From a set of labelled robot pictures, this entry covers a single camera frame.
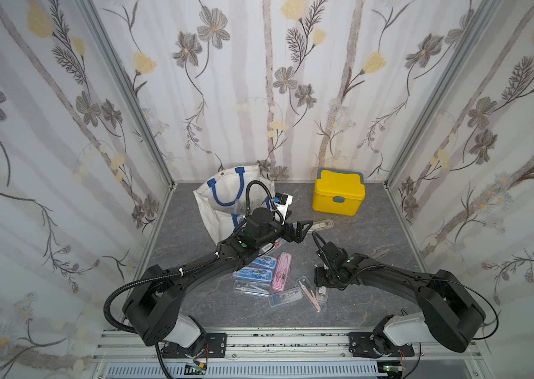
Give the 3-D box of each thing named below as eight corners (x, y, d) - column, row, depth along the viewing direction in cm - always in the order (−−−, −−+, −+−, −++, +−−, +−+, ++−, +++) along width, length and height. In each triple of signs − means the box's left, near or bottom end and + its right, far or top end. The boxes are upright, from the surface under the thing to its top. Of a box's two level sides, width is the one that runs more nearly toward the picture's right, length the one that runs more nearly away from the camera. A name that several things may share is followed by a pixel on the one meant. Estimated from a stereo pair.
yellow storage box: (314, 216, 110) (319, 196, 98) (310, 190, 121) (314, 168, 109) (359, 217, 110) (369, 196, 98) (351, 190, 121) (359, 168, 109)
